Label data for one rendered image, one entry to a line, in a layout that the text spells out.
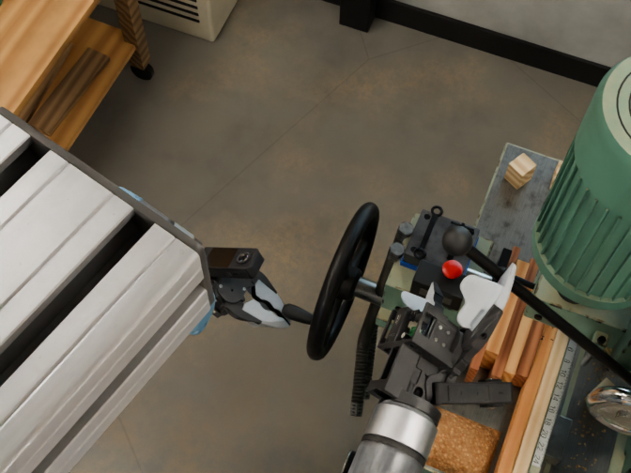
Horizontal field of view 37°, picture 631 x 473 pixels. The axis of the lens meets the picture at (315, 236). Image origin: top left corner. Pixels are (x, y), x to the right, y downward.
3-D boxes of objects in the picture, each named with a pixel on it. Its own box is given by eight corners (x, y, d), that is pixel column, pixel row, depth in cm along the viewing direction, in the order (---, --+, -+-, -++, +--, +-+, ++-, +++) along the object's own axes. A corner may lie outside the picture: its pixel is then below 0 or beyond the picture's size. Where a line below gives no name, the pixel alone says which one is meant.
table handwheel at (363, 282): (342, 285, 183) (372, 166, 165) (439, 322, 180) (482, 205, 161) (287, 388, 162) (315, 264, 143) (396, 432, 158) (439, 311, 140)
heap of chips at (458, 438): (413, 397, 144) (416, 389, 141) (501, 432, 142) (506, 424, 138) (392, 450, 140) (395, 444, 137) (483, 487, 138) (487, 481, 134)
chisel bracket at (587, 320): (533, 281, 144) (546, 256, 136) (623, 313, 142) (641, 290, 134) (519, 322, 141) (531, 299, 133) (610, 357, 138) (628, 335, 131)
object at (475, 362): (506, 263, 155) (514, 245, 149) (513, 265, 155) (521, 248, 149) (463, 381, 145) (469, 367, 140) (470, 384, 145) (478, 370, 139)
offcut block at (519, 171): (503, 177, 162) (508, 163, 158) (517, 166, 163) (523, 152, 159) (516, 190, 161) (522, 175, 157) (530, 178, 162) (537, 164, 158)
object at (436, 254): (419, 219, 151) (423, 202, 147) (484, 242, 150) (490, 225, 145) (390, 287, 146) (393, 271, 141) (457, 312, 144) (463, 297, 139)
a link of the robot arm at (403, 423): (439, 465, 102) (396, 464, 109) (454, 427, 104) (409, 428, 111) (388, 433, 100) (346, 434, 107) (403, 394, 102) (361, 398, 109)
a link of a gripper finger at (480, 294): (494, 251, 104) (441, 314, 106) (531, 279, 106) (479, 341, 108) (484, 241, 107) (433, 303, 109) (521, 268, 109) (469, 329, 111)
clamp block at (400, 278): (409, 235, 160) (415, 209, 152) (485, 263, 158) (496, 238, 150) (379, 309, 154) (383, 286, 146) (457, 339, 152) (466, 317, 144)
